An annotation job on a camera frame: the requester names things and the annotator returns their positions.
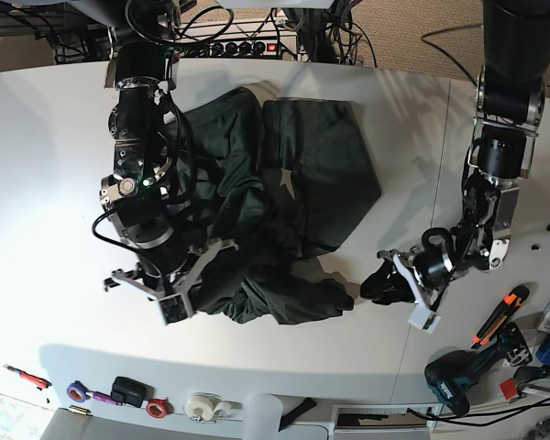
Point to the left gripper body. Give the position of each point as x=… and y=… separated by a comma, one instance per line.
x=420, y=275

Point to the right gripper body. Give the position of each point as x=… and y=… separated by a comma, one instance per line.
x=174, y=303

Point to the dark green t-shirt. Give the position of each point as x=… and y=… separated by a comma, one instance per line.
x=288, y=180

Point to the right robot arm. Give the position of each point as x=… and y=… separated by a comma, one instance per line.
x=149, y=196

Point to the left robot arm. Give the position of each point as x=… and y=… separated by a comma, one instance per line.
x=510, y=102

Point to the orange black utility knife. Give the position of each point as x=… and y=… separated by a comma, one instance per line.
x=505, y=309

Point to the red tape roll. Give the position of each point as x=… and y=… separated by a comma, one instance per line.
x=157, y=408

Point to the clear tape dispenser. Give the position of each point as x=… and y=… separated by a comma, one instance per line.
x=210, y=408

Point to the purple tape roll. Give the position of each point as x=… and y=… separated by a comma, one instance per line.
x=77, y=392

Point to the red square tag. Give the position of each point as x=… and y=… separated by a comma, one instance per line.
x=508, y=389

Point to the white paper roll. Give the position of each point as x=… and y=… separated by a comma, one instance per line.
x=261, y=417

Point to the red black screwdriver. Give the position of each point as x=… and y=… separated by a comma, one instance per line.
x=40, y=383

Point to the black power strip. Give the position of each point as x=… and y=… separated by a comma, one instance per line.
x=242, y=49

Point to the black action camera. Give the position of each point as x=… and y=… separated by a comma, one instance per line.
x=127, y=391

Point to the teal black cordless drill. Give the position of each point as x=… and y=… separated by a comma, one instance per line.
x=451, y=376

